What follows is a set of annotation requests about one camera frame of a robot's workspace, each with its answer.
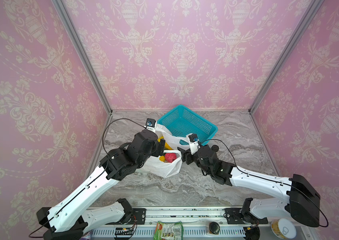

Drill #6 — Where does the white-lidded can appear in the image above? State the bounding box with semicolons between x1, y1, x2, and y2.
271;219;297;240

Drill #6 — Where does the pink dragon fruit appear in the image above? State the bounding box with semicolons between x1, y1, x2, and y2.
164;153;177;163

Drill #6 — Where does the teal plastic basket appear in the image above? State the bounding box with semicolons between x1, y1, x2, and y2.
158;105;218;145

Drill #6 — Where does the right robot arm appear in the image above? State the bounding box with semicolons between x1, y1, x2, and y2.
178;145;320;228

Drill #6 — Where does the green snack packet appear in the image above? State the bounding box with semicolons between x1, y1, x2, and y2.
154;222;183;240

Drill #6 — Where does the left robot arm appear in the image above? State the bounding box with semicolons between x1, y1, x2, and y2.
36;130;165;240

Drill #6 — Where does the white plastic bag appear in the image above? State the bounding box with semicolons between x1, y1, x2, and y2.
138;123;189;178

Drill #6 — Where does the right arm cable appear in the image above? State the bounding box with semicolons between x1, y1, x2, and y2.
199;138;329;228

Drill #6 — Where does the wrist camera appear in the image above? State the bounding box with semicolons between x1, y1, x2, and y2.
187;134;200;155
145;118;156;133

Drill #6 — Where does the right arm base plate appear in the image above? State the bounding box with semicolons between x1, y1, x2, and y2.
223;208;268;225

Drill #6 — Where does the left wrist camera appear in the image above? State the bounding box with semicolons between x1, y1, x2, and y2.
145;118;156;133

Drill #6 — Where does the small black-capped bottle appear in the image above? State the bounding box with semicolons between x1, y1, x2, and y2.
211;145;219;153

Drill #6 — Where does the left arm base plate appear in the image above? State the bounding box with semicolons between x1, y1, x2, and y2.
109;208;147;225

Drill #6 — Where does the black-lidded jar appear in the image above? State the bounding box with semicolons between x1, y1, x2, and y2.
208;222;220;235

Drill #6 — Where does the yellow fruit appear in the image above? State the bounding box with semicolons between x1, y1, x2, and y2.
158;137;173;150

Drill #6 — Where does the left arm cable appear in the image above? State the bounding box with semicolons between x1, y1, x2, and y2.
28;118;146;239

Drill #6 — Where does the aluminium front rail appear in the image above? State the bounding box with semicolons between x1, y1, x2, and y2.
88;205;311;240

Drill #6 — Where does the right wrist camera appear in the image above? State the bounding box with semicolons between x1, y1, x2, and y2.
187;134;200;155

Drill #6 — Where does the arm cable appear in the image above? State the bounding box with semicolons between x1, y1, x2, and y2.
199;138;329;228
28;118;146;239

